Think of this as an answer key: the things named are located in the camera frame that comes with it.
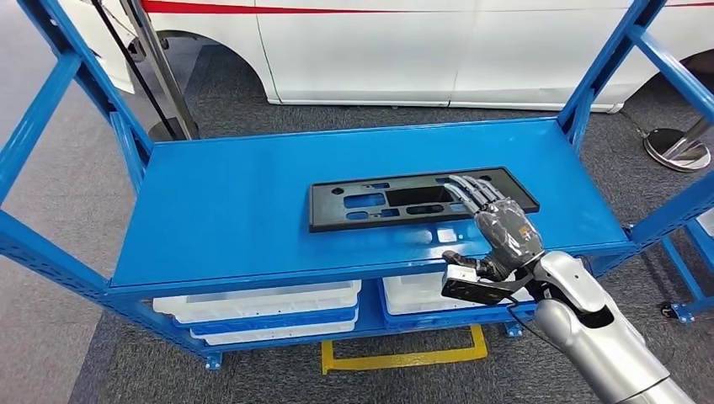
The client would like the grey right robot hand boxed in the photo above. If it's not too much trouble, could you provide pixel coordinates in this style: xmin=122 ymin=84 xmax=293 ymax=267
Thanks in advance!
xmin=442 ymin=174 xmax=546 ymax=282

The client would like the black plastic plate part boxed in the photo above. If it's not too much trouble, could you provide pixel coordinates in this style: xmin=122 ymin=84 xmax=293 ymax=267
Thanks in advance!
xmin=308 ymin=166 xmax=541 ymax=234

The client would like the blue metal shelf rack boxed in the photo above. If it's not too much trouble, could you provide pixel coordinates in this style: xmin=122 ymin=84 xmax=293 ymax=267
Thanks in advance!
xmin=0 ymin=0 xmax=714 ymax=372

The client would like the metal stanchion with round base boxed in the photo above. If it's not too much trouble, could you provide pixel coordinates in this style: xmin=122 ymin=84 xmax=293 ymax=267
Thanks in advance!
xmin=642 ymin=117 xmax=714 ymax=174

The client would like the small blue wheeled rack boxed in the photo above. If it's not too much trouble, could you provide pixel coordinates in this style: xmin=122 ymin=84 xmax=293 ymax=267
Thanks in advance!
xmin=630 ymin=206 xmax=714 ymax=326

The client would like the white car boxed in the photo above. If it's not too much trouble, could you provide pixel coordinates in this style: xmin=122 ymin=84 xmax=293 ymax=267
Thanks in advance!
xmin=58 ymin=0 xmax=714 ymax=114

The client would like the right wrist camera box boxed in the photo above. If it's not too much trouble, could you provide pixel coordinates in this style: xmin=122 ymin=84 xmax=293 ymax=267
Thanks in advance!
xmin=440 ymin=263 xmax=536 ymax=306

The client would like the slanted metal stand post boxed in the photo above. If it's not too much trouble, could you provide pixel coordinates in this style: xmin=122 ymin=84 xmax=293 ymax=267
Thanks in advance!
xmin=120 ymin=0 xmax=200 ymax=141

